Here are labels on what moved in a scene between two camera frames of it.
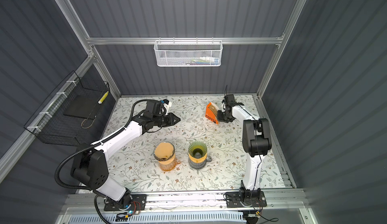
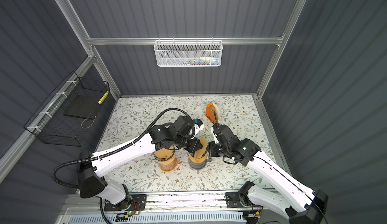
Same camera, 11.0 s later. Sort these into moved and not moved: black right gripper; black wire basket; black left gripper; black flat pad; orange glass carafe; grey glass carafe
Moved: black right gripper; black left gripper
Not moved: grey glass carafe; black wire basket; orange glass carafe; black flat pad
